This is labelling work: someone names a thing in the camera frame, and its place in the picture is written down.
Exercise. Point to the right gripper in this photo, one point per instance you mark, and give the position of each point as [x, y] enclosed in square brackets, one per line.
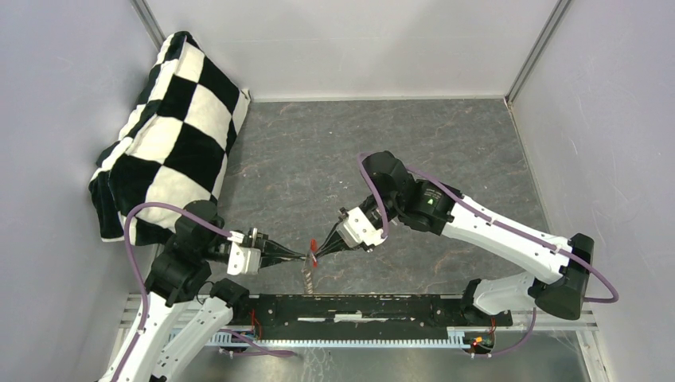
[333, 245]

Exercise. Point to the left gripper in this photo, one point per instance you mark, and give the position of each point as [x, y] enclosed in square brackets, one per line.
[259, 239]

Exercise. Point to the red key tag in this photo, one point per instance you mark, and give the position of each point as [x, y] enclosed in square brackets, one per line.
[314, 248]

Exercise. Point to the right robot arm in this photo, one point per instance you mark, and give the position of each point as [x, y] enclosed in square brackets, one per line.
[555, 269]

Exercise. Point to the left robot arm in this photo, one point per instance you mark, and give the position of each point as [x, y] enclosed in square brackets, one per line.
[175, 279]

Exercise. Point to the left electronics board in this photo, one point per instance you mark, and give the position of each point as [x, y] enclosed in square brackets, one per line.
[250, 328]

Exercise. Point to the electronics board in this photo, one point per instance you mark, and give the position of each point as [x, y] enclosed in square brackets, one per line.
[250, 328]
[483, 344]

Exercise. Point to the black white checkered pillow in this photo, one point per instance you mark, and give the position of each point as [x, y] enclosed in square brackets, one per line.
[173, 149]

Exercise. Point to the right electronics board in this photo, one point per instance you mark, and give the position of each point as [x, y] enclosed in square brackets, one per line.
[483, 344]

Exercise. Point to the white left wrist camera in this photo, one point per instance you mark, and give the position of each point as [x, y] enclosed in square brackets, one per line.
[244, 256]

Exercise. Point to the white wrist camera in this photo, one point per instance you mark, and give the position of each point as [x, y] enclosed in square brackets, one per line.
[361, 229]
[244, 256]

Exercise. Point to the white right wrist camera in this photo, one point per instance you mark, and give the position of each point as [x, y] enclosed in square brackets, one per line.
[361, 229]

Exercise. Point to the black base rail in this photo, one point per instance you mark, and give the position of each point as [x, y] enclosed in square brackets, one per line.
[334, 317]

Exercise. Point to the white toothed cable duct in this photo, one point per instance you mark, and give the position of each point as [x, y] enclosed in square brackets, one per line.
[453, 340]

